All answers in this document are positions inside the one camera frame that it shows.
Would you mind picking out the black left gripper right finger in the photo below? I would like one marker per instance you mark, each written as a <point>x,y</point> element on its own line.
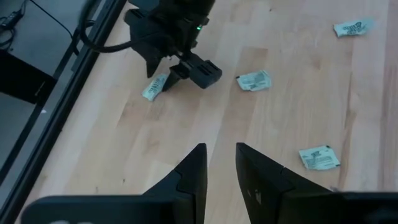
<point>267,193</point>

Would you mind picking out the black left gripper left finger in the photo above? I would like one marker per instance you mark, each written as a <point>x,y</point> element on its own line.
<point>183,193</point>

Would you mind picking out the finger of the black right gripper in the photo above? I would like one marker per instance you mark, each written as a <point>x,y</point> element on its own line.
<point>174,77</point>
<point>205,73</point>

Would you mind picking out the green stevia packet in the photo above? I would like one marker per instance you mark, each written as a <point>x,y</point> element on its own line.
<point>254,81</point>
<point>155,87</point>
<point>354,27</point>
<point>319,157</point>

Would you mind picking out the black power adapter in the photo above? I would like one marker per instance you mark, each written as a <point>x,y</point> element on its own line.
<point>11,18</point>

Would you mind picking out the black perforated computer case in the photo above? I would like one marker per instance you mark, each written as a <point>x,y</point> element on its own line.
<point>18,77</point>

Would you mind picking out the black table frame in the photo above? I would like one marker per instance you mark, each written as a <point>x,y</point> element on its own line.
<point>62,102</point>

